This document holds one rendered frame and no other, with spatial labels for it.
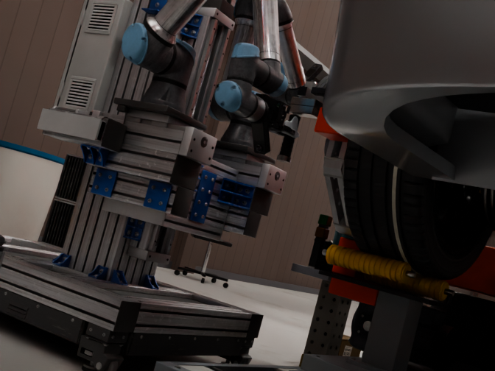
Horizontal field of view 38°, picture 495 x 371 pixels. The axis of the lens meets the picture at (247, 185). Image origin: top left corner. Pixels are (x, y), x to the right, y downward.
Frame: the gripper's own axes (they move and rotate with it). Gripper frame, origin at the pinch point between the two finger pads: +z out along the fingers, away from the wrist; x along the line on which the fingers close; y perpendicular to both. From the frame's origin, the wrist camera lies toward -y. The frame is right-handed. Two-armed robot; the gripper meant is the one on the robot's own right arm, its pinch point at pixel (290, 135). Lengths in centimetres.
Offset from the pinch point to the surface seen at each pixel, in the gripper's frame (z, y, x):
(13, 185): 122, -38, 300
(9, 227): 128, -67, 298
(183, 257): 408, -67, 379
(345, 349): 116, -69, 22
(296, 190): 637, 53, 413
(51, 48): 167, 76, 368
